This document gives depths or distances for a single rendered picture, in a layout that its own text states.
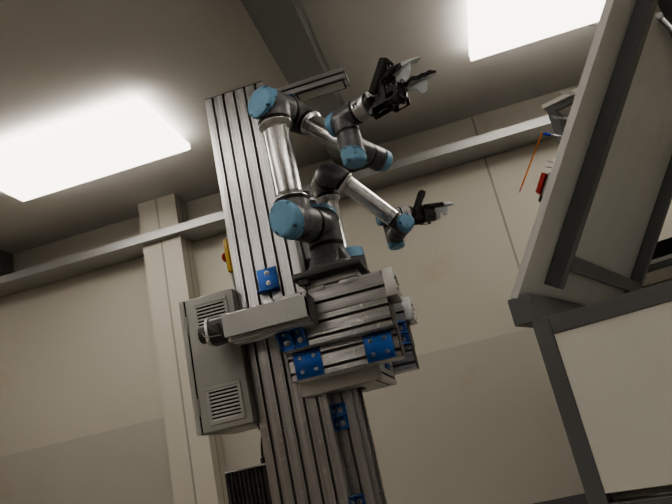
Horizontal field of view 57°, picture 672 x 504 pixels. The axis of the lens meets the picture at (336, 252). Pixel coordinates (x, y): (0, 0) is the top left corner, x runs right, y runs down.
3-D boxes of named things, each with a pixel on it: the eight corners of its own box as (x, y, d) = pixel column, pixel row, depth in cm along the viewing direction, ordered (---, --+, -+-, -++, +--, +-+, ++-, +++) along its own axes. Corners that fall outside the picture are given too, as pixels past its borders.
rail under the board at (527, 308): (514, 326, 144) (506, 300, 146) (626, 335, 238) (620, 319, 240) (537, 320, 141) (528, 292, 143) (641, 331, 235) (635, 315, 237)
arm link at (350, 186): (329, 147, 265) (421, 216, 264) (324, 160, 275) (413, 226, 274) (314, 165, 261) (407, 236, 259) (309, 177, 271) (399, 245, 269)
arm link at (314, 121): (291, 131, 229) (385, 182, 200) (270, 122, 221) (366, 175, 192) (303, 101, 227) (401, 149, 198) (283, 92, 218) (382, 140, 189)
